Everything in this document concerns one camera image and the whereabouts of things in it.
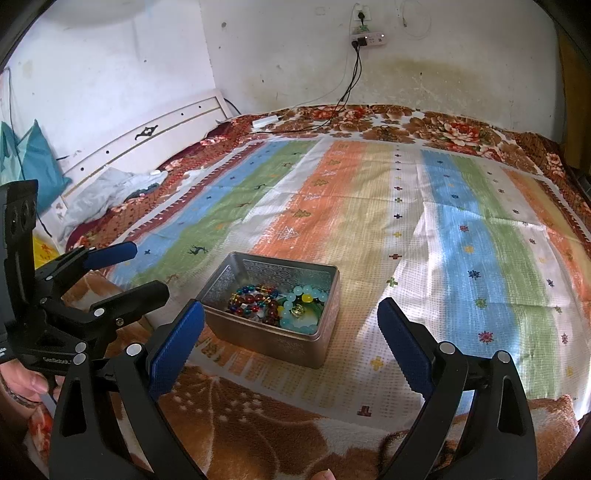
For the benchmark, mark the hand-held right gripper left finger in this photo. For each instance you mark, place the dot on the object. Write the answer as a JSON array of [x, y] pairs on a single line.
[[178, 350]]

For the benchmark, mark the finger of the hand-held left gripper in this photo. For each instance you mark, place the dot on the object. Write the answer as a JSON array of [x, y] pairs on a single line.
[[138, 297], [111, 254]]

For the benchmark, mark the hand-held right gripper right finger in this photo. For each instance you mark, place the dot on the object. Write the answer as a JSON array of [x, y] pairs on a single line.
[[406, 350]]

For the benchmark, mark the silver metal tin box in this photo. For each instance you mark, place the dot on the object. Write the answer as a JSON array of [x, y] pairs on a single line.
[[277, 350]]

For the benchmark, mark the person's left hand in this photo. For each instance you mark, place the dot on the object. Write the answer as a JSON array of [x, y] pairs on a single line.
[[27, 383]]

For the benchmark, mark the person's right hand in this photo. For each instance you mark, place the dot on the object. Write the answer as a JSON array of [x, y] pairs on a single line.
[[323, 475]]

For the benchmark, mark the yellow printed bag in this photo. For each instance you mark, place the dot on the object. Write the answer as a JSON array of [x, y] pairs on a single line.
[[46, 251]]

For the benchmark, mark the grey cloth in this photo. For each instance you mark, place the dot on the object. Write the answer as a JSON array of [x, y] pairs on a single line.
[[106, 189]]

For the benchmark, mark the dark teal cloth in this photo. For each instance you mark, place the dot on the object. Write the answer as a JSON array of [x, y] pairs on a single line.
[[145, 190]]

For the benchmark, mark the teal pillow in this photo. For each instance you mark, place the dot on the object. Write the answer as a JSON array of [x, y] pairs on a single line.
[[39, 161]]

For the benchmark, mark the brown and white plush blanket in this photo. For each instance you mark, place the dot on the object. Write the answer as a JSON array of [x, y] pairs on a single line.
[[258, 429]]

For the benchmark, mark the striped printed bed cover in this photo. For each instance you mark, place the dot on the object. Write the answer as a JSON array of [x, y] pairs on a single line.
[[369, 230]]

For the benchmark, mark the white headboard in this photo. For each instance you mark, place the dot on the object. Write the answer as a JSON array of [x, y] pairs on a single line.
[[184, 115]]

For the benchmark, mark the red floral blanket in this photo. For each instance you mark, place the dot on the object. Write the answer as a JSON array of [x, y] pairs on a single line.
[[452, 124]]

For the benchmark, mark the yellow panel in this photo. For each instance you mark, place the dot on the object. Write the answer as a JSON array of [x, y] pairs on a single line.
[[575, 92]]

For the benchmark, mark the white power strip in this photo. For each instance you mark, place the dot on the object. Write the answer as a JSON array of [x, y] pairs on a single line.
[[376, 38]]

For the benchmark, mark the white wall socket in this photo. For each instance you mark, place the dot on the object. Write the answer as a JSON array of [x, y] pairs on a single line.
[[362, 11]]

